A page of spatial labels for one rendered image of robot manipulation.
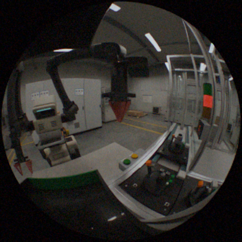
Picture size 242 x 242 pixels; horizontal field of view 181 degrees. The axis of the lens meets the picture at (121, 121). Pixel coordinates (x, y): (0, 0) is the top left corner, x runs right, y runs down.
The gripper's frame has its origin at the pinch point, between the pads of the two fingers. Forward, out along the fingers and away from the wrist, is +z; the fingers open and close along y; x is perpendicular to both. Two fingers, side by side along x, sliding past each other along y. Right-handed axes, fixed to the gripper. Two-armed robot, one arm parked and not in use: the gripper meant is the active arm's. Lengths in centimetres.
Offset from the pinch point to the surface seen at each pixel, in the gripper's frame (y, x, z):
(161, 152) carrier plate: 27.6, -11.2, 25.9
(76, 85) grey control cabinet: 31, 281, -73
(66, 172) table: -29, 24, 37
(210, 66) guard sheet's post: 22.7, -34.6, -27.4
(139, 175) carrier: 3.6, -10.0, 25.9
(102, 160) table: 0.8, 21.9, 36.8
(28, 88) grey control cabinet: -166, 269, -86
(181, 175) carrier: 13.4, -28.9, 24.0
